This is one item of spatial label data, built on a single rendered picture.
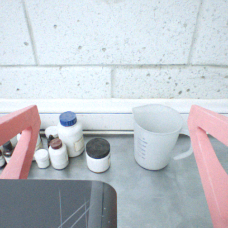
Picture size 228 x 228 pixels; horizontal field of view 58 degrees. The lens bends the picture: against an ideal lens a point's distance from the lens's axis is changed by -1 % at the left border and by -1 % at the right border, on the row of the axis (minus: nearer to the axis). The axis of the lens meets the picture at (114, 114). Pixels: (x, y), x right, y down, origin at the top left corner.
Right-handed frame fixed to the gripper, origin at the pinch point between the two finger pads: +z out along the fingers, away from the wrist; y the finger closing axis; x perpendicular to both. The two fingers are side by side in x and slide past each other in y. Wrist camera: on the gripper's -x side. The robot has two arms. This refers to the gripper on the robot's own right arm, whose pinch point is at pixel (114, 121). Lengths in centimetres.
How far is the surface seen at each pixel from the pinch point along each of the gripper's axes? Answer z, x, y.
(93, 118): 44, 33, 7
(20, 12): 48, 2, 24
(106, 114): 44, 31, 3
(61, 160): 28.8, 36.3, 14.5
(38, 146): 33, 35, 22
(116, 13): 47.9, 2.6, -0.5
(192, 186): 23, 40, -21
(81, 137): 35.4, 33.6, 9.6
